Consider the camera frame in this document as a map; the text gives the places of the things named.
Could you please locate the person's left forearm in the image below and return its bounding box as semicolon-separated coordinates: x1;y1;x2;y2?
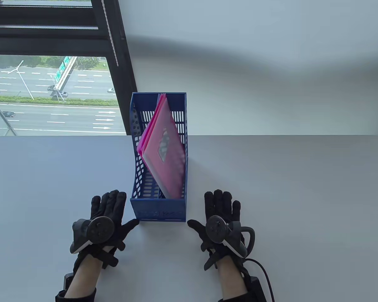
64;252;105;302

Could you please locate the blue perforated file holder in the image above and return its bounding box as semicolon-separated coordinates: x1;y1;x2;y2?
130;92;188;222

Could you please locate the black left forearm strap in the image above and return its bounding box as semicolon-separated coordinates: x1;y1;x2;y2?
55;273;97;302

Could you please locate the grey hand controller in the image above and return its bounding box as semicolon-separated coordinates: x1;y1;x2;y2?
206;215;256;259
70;217;115;254

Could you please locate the grey right hand controller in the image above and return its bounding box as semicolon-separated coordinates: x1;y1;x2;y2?
206;215;256;259

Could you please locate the black box on right forearm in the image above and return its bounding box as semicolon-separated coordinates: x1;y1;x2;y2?
246;274;267;302

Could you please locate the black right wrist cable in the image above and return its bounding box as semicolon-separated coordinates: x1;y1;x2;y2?
244;258;275;302

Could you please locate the grey street lamp pole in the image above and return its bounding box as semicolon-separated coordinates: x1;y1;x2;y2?
8;60;34;100

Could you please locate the person's right hand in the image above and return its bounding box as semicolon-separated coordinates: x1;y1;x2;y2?
187;189;242;271

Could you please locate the person's left hand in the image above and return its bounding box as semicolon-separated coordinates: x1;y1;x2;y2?
70;190;140;271

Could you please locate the green road sign gantry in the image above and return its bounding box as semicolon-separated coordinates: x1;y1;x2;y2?
50;56;78;102

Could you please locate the grey left hand controller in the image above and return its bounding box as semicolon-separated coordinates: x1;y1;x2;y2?
70;217;115;254

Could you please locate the grey slanted metal strut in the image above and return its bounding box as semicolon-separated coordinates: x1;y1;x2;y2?
0;93;17;136

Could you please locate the white bead blind chain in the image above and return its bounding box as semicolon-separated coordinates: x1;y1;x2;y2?
101;0;119;67

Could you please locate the person's right forearm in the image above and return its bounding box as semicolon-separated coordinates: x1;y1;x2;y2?
217;255;250;302

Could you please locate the black forearm strap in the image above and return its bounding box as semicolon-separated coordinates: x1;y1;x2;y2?
218;285;251;302
55;273;97;302

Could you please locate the black right forearm strap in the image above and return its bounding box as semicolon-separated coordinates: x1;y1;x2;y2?
218;285;251;302

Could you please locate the black window frame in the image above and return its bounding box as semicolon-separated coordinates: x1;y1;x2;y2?
0;0;138;136

